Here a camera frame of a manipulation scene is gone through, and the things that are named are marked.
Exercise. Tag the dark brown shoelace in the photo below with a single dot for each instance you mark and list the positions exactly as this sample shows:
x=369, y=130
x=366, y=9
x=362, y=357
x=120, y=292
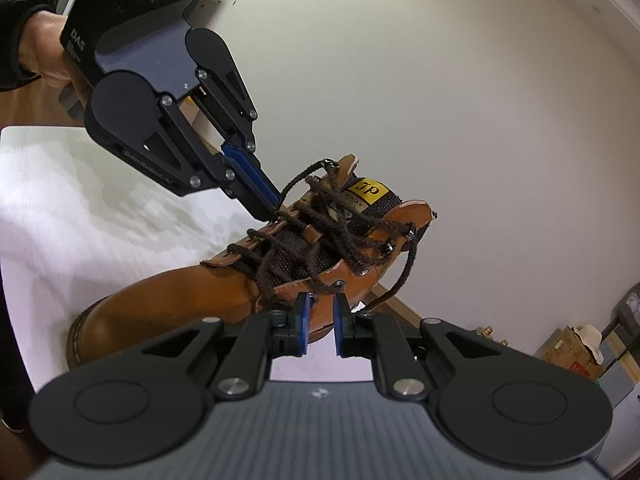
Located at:
x=341, y=236

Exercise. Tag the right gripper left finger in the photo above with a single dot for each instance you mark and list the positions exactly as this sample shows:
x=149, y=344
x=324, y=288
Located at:
x=263, y=337

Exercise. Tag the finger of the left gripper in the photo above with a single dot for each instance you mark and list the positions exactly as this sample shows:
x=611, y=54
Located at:
x=248, y=171
x=253, y=201

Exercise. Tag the cardboard box with hat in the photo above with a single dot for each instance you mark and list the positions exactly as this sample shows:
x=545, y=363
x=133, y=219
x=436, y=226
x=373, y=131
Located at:
x=576, y=349

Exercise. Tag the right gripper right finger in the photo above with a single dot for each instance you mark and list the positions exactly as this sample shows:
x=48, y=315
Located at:
x=378, y=338

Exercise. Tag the person's left hand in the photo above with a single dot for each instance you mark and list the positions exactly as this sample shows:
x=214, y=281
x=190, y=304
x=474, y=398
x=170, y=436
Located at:
x=40, y=51

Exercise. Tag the tan leather lace-up boot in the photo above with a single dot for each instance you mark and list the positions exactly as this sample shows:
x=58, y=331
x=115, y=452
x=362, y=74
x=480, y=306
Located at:
x=166, y=301

